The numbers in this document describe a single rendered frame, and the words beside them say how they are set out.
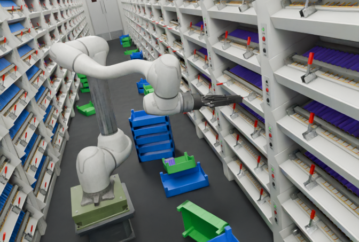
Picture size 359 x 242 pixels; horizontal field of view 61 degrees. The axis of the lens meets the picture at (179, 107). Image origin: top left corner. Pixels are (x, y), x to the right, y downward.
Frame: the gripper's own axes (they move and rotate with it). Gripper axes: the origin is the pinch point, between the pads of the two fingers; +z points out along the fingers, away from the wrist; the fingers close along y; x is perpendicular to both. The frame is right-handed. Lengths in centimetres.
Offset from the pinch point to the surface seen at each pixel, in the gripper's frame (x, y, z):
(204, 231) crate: -75, -3, -10
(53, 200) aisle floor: -96, -80, -100
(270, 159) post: -22.6, 18.3, 10.7
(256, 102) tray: -0.6, 5.0, 8.6
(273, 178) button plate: -30.5, 21.0, 12.0
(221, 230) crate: -59, 16, -8
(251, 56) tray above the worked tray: 19.5, 1.6, 6.0
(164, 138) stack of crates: -62, -96, -15
